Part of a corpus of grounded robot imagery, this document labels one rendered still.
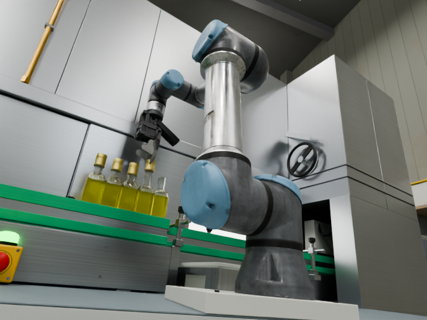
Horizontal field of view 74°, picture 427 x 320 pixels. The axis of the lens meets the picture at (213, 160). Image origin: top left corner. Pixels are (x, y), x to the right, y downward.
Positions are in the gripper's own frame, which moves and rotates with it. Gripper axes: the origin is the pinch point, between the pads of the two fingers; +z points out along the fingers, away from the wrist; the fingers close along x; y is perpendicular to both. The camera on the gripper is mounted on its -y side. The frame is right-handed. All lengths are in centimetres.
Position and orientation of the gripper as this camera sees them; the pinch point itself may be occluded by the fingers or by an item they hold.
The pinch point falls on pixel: (150, 162)
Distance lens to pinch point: 108.8
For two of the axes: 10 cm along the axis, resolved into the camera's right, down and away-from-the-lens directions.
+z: -0.9, 9.1, -4.0
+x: 5.6, -2.9, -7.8
